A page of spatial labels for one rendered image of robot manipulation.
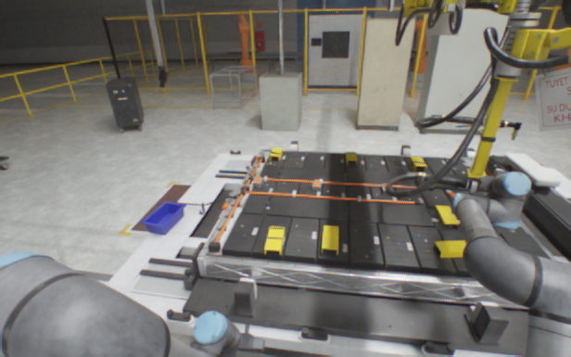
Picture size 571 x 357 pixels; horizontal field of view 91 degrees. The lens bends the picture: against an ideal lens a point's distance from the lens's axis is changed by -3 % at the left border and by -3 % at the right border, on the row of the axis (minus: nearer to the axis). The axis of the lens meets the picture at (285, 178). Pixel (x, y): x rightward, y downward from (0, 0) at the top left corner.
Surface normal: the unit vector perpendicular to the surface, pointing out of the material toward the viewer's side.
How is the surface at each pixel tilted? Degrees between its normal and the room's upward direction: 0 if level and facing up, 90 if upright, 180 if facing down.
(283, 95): 90
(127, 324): 52
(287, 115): 90
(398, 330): 0
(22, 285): 5
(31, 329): 40
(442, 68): 90
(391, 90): 90
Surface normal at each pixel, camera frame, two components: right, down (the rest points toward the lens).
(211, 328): -0.15, -0.69
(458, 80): -0.15, 0.47
